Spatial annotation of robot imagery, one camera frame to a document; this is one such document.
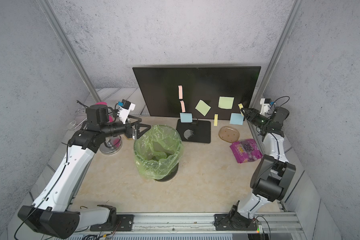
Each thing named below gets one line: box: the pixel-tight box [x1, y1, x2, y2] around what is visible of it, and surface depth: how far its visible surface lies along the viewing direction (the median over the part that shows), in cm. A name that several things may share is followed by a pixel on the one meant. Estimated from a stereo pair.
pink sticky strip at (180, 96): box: [178, 85, 183, 100], surface depth 81 cm
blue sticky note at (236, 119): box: [229, 113, 245, 125], surface depth 91 cm
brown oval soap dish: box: [218, 126, 240, 143], surface depth 111 cm
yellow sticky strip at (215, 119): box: [214, 114, 219, 127], surface depth 93 cm
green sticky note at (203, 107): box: [195, 99, 211, 117], surface depth 86 cm
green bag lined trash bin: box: [134, 124, 184, 182], surface depth 79 cm
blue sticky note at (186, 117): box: [179, 112, 193, 123], surface depth 97 cm
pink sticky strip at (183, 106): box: [179, 100, 186, 113], surface depth 89 cm
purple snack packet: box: [230, 138, 264, 164], surface depth 96 cm
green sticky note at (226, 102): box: [218, 96, 235, 110], surface depth 84 cm
